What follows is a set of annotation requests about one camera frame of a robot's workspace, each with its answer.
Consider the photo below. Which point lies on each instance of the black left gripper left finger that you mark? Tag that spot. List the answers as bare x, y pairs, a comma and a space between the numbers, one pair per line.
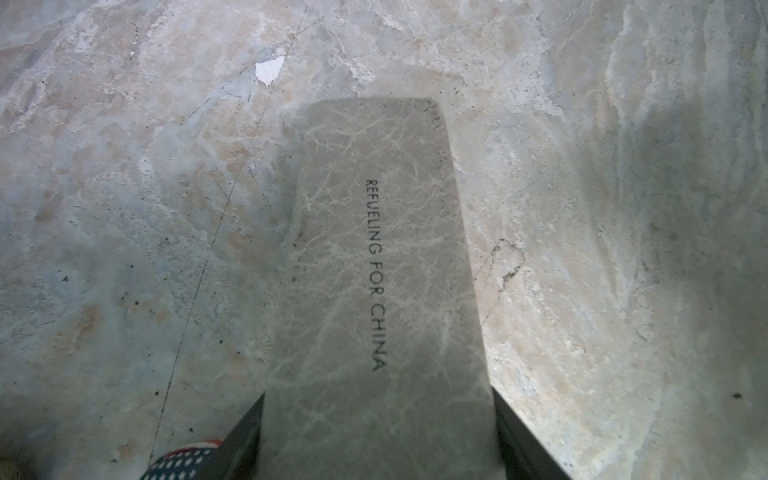
236, 458

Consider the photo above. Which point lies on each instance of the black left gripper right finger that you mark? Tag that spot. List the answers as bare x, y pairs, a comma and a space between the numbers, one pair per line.
524, 457

